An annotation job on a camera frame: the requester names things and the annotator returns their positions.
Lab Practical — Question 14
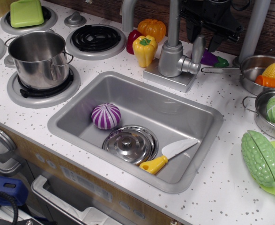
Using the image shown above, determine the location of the purple white toy onion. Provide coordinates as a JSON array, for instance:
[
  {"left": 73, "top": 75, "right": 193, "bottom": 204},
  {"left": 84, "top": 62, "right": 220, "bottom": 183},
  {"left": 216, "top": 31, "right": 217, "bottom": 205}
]
[{"left": 91, "top": 103, "right": 121, "bottom": 130}]

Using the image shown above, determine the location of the red toy pepper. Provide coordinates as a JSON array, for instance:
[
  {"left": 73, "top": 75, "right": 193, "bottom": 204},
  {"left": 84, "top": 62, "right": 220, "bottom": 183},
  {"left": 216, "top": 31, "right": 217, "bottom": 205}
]
[{"left": 126, "top": 30, "right": 142, "bottom": 54}]

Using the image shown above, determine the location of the blue clamp tool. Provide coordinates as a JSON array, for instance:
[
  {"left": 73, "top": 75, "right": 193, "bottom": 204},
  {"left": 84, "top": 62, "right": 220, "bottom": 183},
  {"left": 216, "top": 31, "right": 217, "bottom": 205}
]
[{"left": 0, "top": 176, "right": 29, "bottom": 211}]

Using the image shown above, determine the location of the steel pot lid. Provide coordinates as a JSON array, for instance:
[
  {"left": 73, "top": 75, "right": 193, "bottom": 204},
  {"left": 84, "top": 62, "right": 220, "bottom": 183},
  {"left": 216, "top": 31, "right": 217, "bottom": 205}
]
[{"left": 102, "top": 125, "right": 159, "bottom": 166}]

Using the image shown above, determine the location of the purple toy eggplant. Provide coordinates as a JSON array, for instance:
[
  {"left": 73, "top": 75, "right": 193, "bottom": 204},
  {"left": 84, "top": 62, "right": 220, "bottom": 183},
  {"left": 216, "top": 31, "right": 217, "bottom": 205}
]
[{"left": 200, "top": 49, "right": 229, "bottom": 68}]

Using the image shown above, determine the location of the back right stove burner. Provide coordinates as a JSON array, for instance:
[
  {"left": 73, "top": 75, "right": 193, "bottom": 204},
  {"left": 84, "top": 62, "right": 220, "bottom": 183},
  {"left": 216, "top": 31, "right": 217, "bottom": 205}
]
[{"left": 66, "top": 24, "right": 126, "bottom": 60}]

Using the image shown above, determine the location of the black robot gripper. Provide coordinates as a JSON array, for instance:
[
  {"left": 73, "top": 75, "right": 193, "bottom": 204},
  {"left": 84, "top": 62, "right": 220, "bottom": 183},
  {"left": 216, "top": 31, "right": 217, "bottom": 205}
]
[{"left": 180, "top": 0, "right": 244, "bottom": 53}]

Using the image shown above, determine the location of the silver toy sink basin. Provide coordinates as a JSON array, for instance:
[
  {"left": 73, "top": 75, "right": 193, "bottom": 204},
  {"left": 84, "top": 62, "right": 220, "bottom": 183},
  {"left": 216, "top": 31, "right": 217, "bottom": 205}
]
[{"left": 48, "top": 72, "right": 223, "bottom": 193}]

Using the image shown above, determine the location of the orange toy carrot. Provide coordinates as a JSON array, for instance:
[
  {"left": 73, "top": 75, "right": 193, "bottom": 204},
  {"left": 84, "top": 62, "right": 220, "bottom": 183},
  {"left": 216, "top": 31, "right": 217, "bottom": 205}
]
[{"left": 255, "top": 75, "right": 275, "bottom": 88}]

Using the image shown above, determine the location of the grey right support post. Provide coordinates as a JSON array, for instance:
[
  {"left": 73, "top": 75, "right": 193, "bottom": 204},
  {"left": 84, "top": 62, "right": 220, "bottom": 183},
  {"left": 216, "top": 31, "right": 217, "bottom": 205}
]
[{"left": 233, "top": 0, "right": 271, "bottom": 67}]

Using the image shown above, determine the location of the back left stove burner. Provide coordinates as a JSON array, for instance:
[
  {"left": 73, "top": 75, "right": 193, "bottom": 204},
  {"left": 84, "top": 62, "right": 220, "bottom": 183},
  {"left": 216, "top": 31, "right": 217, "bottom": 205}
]
[{"left": 0, "top": 6, "right": 58, "bottom": 35}]

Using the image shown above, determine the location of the yellow toy bell pepper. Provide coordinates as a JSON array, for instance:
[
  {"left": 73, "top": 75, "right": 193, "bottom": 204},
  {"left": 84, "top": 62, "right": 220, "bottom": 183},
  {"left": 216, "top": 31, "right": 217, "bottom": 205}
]
[{"left": 132, "top": 35, "right": 158, "bottom": 68}]

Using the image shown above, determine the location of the grey left support post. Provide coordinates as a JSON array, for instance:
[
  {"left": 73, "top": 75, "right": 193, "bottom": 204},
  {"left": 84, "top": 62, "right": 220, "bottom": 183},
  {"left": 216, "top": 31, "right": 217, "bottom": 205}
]
[{"left": 121, "top": 0, "right": 137, "bottom": 32}]

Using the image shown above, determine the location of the yellow handled toy knife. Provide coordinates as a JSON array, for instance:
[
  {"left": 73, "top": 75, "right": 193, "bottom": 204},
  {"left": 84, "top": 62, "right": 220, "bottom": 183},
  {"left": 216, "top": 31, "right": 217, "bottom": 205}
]
[{"left": 139, "top": 139, "right": 198, "bottom": 175}]

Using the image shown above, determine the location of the green plastic cutting board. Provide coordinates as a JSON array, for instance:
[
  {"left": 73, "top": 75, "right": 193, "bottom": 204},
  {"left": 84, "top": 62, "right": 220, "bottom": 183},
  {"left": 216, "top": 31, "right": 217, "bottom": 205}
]
[{"left": 10, "top": 0, "right": 44, "bottom": 28}]

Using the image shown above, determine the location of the green toy bitter melon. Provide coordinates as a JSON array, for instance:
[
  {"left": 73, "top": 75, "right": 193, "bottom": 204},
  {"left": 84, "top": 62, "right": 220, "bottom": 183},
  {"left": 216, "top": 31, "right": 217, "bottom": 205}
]
[{"left": 241, "top": 130, "right": 275, "bottom": 188}]

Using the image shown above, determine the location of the small silver stove knob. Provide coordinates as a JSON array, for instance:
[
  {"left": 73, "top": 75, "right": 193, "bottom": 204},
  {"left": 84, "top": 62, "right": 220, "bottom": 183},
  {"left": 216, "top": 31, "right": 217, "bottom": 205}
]
[{"left": 4, "top": 55, "right": 15, "bottom": 68}]

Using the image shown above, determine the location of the stainless steel pot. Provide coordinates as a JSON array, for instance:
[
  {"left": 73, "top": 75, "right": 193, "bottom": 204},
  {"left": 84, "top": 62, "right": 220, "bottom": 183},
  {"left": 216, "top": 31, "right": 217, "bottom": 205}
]
[{"left": 5, "top": 31, "right": 74, "bottom": 90}]

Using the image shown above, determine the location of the silver oven door handle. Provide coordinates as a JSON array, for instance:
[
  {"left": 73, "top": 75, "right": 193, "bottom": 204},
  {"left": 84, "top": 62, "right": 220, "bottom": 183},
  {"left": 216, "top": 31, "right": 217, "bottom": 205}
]
[{"left": 31, "top": 175, "right": 120, "bottom": 225}]

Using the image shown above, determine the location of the silver round front knob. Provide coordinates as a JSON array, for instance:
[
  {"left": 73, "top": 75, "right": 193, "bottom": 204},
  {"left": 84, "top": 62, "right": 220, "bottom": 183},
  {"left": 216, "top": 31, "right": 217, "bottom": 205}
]
[{"left": 0, "top": 127, "right": 17, "bottom": 156}]

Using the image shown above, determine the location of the grey support post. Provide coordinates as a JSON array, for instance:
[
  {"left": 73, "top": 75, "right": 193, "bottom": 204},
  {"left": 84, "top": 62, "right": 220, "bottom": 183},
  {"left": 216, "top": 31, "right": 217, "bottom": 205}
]
[
  {"left": 121, "top": 0, "right": 137, "bottom": 32},
  {"left": 233, "top": 0, "right": 271, "bottom": 67}
]

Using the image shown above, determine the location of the silver faucet lever handle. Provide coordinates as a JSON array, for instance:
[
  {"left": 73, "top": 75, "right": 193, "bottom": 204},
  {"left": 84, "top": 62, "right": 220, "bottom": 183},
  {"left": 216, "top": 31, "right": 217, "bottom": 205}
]
[{"left": 192, "top": 34, "right": 206, "bottom": 64}]

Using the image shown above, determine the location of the steel saucepan with handle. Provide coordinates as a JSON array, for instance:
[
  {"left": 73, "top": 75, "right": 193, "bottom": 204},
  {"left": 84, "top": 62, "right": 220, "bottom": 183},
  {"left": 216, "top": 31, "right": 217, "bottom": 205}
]
[{"left": 201, "top": 55, "right": 275, "bottom": 95}]

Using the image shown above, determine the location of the black cable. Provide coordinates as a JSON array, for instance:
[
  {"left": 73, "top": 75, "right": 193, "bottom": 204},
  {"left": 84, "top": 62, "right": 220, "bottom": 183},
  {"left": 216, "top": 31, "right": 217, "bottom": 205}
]
[{"left": 0, "top": 189, "right": 19, "bottom": 225}]

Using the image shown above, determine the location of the silver toy faucet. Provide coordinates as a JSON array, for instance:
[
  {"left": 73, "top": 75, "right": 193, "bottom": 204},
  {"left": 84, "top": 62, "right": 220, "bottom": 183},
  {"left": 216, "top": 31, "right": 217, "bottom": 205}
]
[{"left": 143, "top": 0, "right": 201, "bottom": 93}]

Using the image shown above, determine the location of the yellow toy corn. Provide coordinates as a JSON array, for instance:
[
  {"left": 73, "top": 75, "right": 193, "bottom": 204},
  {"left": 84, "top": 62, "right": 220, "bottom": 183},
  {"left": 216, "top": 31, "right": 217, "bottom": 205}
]
[{"left": 262, "top": 63, "right": 275, "bottom": 79}]

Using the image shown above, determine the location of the front stove burner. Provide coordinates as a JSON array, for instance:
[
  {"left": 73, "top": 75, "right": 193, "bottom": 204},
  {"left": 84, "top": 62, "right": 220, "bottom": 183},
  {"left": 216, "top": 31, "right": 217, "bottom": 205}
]
[{"left": 7, "top": 66, "right": 81, "bottom": 109}]

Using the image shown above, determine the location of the orange toy pumpkin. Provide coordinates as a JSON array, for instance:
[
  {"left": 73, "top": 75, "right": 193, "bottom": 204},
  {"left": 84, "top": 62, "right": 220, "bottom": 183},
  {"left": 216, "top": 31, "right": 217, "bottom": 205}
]
[{"left": 137, "top": 19, "right": 167, "bottom": 43}]

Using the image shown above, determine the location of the steel two-handled pan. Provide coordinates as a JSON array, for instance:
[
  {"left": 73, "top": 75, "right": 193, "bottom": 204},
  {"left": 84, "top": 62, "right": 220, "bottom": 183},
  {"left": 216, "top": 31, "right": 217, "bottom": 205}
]
[{"left": 242, "top": 89, "right": 275, "bottom": 138}]

